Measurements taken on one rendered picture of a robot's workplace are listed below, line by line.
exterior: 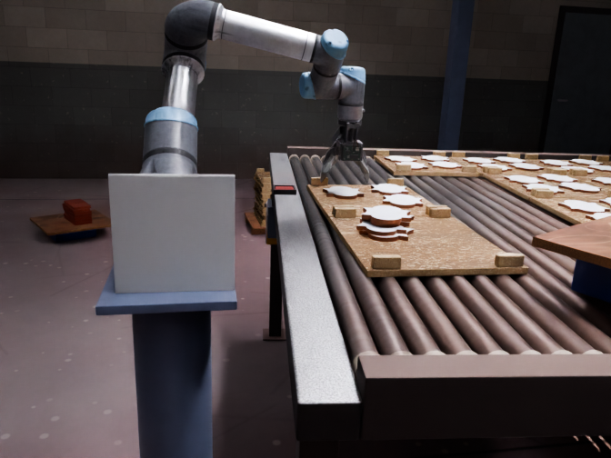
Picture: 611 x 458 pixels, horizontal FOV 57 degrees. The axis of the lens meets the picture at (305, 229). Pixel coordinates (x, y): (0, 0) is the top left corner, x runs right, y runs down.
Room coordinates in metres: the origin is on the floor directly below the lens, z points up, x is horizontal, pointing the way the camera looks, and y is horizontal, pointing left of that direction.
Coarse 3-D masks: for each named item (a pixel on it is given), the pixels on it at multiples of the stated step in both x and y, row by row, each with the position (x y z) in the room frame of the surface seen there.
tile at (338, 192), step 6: (336, 186) 1.80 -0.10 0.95; (342, 186) 1.80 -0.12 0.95; (324, 192) 1.76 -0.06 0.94; (330, 192) 1.71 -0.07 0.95; (336, 192) 1.72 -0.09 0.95; (342, 192) 1.72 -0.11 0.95; (348, 192) 1.72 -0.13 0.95; (354, 192) 1.73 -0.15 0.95; (342, 198) 1.67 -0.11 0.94; (348, 198) 1.67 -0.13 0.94; (354, 198) 1.68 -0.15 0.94
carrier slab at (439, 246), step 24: (360, 240) 1.26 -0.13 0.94; (408, 240) 1.27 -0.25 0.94; (432, 240) 1.28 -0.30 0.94; (456, 240) 1.29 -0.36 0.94; (480, 240) 1.29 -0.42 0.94; (360, 264) 1.11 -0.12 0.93; (408, 264) 1.10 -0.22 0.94; (432, 264) 1.10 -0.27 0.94; (456, 264) 1.11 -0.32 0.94; (480, 264) 1.11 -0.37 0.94
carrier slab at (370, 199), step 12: (312, 192) 1.76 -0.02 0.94; (360, 192) 1.78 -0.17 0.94; (408, 192) 1.81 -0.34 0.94; (324, 204) 1.59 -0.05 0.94; (336, 204) 1.60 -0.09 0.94; (348, 204) 1.60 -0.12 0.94; (360, 204) 1.61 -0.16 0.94; (372, 204) 1.61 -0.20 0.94; (384, 204) 1.62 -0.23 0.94; (432, 204) 1.64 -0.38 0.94; (360, 216) 1.48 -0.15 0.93
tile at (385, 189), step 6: (372, 186) 1.84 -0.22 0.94; (378, 186) 1.82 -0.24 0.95; (384, 186) 1.83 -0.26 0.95; (390, 186) 1.83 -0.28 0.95; (396, 186) 1.84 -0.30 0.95; (402, 186) 1.84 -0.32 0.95; (372, 192) 1.78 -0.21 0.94; (378, 192) 1.78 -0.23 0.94; (384, 192) 1.75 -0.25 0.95; (390, 192) 1.75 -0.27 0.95; (396, 192) 1.75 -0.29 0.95; (402, 192) 1.77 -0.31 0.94
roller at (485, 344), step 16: (336, 160) 2.53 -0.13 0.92; (352, 176) 2.13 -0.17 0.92; (432, 288) 1.04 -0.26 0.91; (448, 288) 1.02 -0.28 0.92; (448, 304) 0.95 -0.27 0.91; (464, 304) 0.95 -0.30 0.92; (464, 320) 0.88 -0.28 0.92; (464, 336) 0.85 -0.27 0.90; (480, 336) 0.82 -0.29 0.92; (480, 352) 0.78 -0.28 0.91; (496, 352) 0.76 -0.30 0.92
